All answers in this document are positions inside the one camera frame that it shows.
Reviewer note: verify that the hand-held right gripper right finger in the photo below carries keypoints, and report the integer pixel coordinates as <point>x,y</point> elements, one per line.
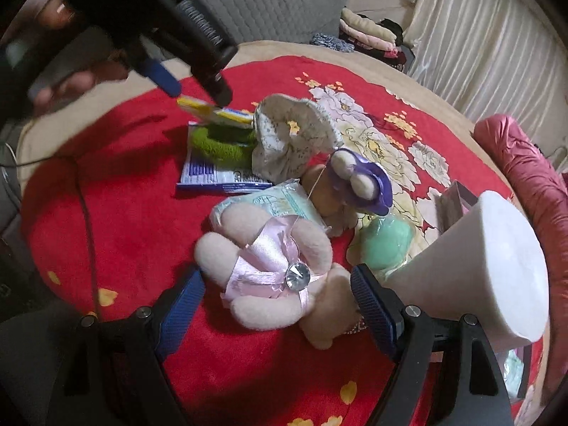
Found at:
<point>372,315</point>

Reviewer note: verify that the green soft ball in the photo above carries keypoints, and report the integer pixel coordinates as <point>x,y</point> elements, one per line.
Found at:
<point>386,244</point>

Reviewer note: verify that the white curtain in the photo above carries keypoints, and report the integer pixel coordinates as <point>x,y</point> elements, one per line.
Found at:
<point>479,44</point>

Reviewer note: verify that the red floral blanket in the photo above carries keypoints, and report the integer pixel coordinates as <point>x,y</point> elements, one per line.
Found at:
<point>133,230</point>

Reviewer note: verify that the pale green tissue pack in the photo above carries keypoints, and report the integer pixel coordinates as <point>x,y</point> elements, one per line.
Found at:
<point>266,202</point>

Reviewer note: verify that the tan bed sheet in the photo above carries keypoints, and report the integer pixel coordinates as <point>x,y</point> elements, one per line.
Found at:
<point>421,80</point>

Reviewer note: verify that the grey quilted headboard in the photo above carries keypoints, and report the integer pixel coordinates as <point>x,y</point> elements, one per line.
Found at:
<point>266,4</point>

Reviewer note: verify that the silver bead tiara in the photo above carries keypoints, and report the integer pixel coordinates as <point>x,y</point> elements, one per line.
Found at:
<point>356,328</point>

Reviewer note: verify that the brown tray box pink inside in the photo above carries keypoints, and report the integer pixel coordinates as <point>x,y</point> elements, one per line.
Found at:
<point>457,202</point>

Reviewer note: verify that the small bear with purple hat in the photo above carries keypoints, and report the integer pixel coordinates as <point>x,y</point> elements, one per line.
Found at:
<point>355,183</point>

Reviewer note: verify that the pink quilt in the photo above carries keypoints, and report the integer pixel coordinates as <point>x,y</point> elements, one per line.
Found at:
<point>532,195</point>

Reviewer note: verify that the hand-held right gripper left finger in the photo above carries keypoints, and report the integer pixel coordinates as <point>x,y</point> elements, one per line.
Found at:
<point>183,315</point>

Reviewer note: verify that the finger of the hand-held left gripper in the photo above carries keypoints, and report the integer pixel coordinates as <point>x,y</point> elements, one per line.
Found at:
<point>213,53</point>
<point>160,76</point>

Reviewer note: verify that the yellow box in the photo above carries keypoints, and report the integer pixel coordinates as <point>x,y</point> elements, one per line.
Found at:
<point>204,108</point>

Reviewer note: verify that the person's left hand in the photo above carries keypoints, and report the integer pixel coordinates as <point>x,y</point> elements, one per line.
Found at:
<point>84,77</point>

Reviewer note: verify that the blue and white packet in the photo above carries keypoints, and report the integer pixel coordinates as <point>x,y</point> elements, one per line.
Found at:
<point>204,176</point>

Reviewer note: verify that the stack of folded clothes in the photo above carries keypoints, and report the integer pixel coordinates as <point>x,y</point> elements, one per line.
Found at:
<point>368,31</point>

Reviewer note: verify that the blue knitted cloth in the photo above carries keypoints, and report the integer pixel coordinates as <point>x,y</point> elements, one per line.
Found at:
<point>330,43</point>

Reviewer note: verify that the pink bear with satin bow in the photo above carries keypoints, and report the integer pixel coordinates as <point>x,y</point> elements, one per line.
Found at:
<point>222,253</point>

